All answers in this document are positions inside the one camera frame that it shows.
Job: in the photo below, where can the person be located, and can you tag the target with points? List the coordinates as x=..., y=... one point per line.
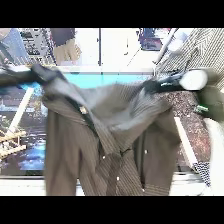
x=65, y=45

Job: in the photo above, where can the brown striped shirt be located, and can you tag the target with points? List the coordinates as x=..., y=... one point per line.
x=73, y=146

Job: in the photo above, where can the black white checked garment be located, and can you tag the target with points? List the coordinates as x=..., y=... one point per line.
x=204, y=170

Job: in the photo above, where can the blue garment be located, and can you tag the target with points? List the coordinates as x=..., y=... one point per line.
x=13, y=46

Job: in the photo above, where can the grey herringbone garment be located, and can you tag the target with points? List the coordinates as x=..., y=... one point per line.
x=203, y=50

